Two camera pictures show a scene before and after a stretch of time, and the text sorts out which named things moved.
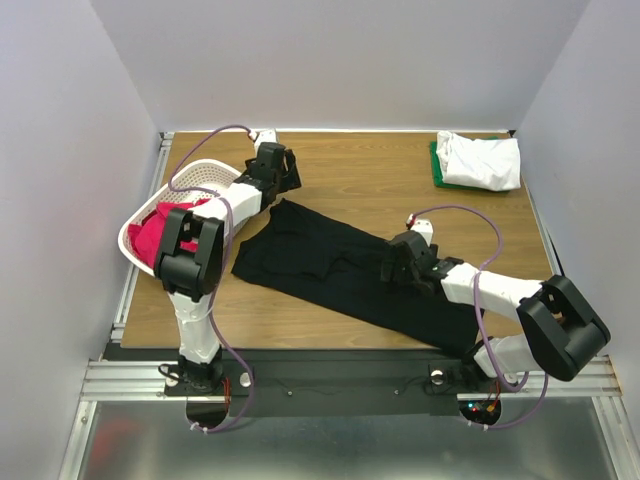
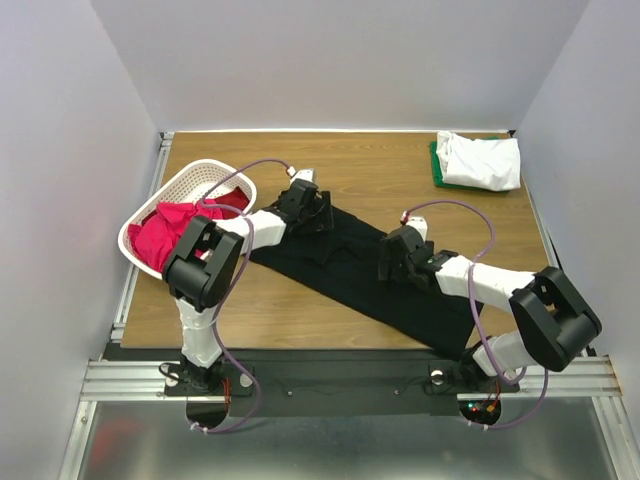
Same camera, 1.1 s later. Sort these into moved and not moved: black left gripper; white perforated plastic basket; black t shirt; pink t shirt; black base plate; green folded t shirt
Moved: black left gripper; black t shirt
Not moved: white perforated plastic basket; pink t shirt; green folded t shirt; black base plate
